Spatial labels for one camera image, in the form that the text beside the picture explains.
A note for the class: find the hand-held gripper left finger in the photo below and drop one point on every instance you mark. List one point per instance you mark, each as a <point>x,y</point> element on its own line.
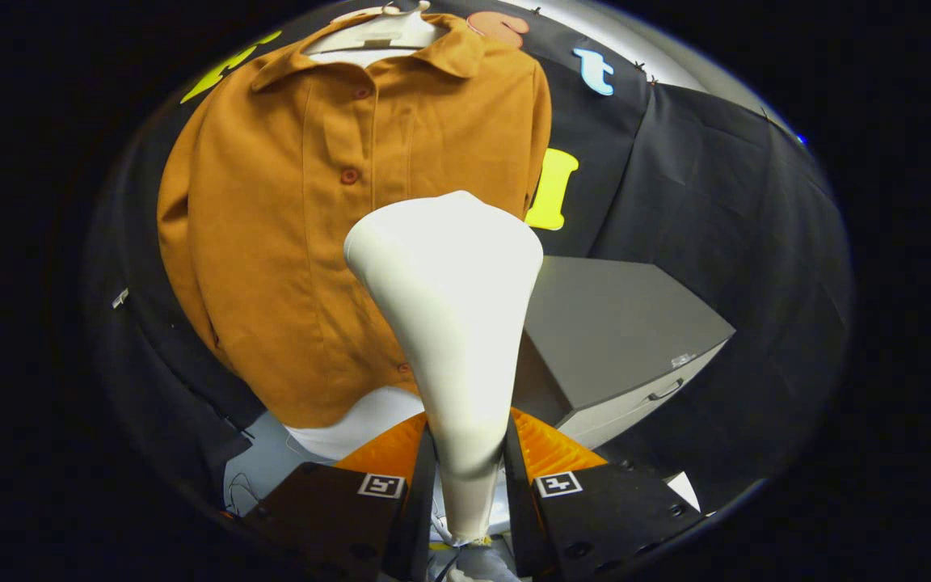
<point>328,517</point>

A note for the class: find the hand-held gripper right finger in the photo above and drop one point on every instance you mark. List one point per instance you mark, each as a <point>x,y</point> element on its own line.
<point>595,517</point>

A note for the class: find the white garment steamer head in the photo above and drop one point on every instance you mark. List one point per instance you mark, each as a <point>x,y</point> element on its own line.
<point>449,307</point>

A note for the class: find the orange button-up shirt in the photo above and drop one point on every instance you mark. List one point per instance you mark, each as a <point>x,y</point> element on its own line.
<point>271,267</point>

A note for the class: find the white garment form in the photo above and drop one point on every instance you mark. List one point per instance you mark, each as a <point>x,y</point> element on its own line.
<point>360,424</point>

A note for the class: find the white paper sheet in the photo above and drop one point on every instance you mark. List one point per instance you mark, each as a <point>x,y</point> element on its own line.
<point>685,491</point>

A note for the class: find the grey cabinet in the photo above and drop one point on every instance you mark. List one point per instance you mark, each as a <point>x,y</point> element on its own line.
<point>619,323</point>

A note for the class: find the white clip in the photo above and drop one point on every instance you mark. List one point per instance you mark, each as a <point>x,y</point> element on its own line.
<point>120,298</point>

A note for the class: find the black backdrop cloth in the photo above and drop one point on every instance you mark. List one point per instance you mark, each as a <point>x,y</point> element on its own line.
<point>716,202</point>

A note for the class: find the row of black cloth clips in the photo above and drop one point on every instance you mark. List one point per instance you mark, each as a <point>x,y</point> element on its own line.
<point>643,73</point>

